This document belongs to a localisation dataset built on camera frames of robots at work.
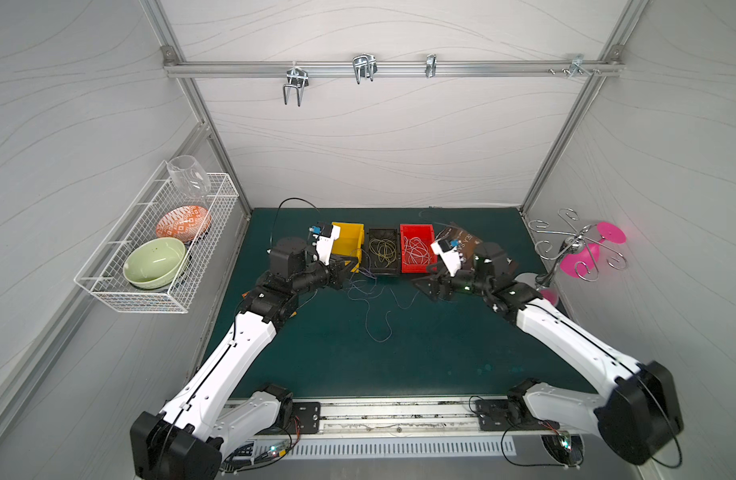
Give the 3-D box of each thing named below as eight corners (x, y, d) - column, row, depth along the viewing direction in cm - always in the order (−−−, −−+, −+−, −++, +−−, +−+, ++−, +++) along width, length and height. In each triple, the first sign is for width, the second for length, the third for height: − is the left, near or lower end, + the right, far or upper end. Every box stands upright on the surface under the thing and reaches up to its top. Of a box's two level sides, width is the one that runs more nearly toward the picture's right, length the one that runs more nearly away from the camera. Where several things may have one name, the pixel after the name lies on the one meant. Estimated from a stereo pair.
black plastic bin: (365, 276, 101) (365, 266, 97) (367, 232, 114) (366, 222, 110) (400, 276, 101) (401, 266, 97) (397, 232, 114) (398, 222, 110)
